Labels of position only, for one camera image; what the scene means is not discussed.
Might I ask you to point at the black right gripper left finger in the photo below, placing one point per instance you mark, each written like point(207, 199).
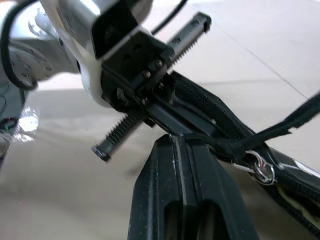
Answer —
point(157, 190)

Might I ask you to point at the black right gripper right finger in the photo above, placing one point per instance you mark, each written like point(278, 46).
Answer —
point(212, 195)

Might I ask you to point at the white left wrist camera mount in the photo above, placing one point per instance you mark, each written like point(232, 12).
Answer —
point(87, 70)

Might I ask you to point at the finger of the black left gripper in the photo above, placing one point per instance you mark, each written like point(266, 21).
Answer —
point(210, 105)

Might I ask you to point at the black zip grid pouch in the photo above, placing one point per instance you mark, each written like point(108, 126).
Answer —
point(268, 197)

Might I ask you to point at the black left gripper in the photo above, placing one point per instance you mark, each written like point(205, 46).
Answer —
point(132, 65)

